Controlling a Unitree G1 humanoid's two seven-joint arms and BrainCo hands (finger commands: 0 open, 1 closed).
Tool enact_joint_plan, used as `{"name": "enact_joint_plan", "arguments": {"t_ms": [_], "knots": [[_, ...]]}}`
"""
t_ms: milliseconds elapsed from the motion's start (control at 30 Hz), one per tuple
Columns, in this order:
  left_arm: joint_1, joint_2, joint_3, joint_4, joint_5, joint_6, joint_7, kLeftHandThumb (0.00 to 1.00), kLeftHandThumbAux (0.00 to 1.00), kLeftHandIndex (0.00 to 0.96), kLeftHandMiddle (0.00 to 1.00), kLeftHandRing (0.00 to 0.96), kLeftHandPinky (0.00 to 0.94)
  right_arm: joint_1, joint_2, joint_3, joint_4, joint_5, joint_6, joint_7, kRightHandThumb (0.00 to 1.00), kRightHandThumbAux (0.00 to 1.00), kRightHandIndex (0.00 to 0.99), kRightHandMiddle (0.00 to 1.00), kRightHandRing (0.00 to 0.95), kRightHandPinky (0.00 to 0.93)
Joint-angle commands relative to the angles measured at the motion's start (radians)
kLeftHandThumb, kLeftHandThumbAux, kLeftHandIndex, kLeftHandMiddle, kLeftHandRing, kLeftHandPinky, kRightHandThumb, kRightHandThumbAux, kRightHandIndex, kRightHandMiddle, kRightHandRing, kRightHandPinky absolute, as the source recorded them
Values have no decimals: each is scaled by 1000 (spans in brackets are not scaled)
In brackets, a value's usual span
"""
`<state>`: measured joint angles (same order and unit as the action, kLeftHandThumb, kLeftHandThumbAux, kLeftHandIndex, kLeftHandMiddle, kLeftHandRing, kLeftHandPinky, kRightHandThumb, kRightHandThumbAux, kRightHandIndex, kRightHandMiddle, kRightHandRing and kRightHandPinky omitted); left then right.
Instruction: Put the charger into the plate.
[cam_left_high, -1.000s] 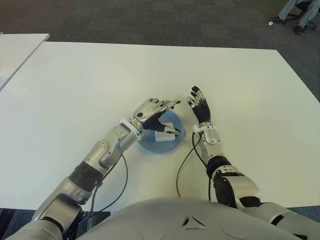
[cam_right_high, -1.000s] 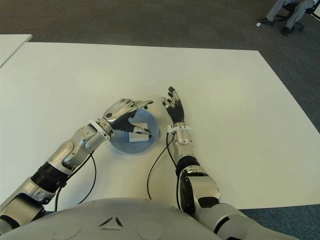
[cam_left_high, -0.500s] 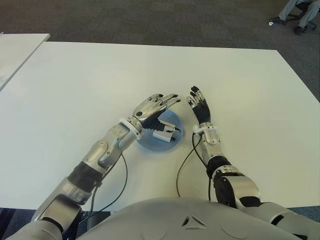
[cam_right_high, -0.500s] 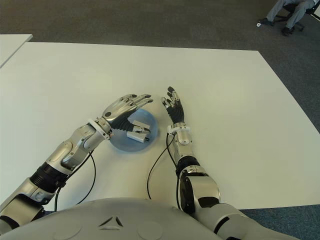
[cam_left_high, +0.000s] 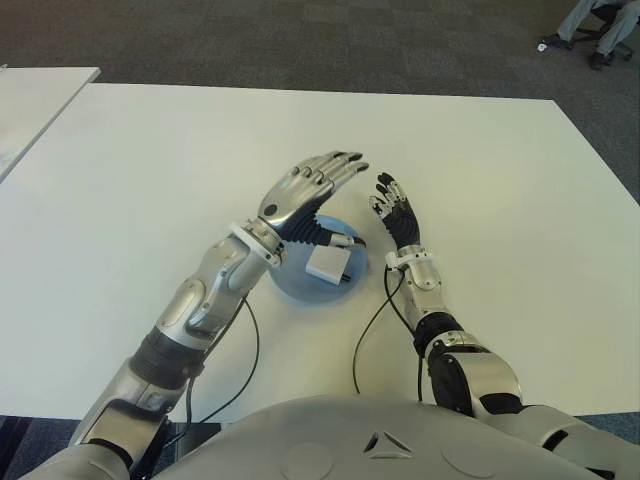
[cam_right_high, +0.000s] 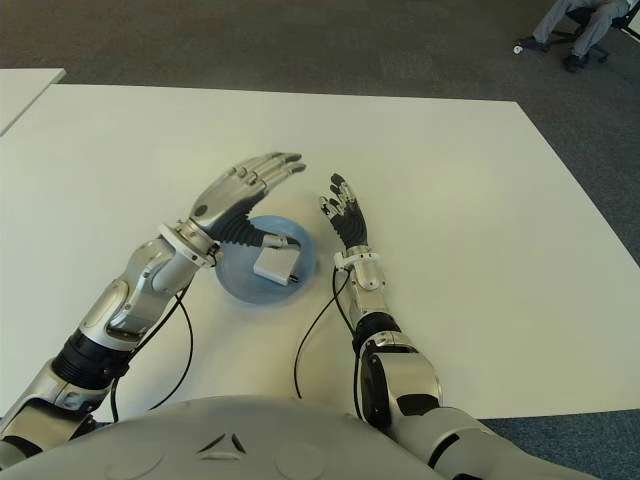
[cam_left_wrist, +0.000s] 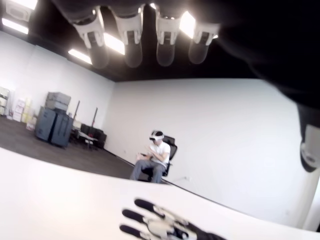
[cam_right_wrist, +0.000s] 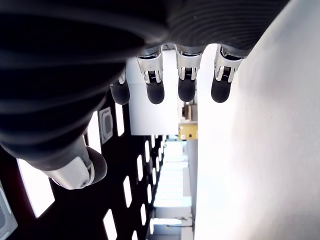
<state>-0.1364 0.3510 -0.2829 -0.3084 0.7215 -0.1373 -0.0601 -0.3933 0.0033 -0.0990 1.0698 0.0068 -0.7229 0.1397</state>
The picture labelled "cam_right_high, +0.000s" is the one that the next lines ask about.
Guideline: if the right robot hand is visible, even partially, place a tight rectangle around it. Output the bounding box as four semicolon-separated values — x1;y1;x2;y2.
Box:
318;172;372;250

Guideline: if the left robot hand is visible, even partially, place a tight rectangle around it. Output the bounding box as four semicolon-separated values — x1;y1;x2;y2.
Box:
189;150;308;250

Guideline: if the white charger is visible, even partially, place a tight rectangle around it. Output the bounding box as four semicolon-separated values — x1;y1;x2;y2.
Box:
252;245;303;287

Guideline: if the blue plate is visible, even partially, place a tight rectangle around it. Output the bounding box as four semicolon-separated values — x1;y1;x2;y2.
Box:
213;214;319;307

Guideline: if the white side table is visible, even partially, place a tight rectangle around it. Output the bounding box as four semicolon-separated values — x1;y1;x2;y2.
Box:
0;67;68;138

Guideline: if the silver robot torso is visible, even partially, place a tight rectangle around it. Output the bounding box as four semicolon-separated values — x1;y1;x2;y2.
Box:
0;393;437;480

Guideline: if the black office chair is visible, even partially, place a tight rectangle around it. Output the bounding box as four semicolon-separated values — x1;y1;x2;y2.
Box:
543;0;640;64

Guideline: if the seated person in grey trousers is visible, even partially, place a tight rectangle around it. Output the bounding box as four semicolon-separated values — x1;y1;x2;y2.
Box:
519;0;632;74

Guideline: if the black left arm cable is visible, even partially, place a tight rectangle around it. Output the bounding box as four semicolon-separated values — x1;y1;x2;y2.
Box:
108;291;195;424

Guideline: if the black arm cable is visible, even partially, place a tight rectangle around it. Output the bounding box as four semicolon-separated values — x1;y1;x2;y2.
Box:
293;264;367;422
108;291;195;424

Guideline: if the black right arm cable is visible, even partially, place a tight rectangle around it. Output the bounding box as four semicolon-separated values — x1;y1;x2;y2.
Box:
293;264;367;422

